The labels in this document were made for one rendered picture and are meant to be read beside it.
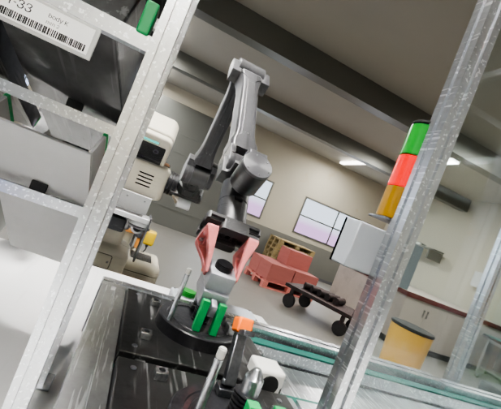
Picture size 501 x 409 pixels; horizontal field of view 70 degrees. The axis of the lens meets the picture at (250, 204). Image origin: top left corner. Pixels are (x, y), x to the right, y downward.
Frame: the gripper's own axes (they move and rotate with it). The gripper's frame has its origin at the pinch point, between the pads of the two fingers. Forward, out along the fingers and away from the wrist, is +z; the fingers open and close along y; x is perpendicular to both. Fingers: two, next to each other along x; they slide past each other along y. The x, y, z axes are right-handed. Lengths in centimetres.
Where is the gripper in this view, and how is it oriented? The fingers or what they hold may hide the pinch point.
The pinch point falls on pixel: (221, 273)
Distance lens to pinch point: 59.7
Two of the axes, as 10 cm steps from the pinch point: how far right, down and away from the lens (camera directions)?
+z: -1.0, 7.6, -6.4
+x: -4.5, 5.4, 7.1
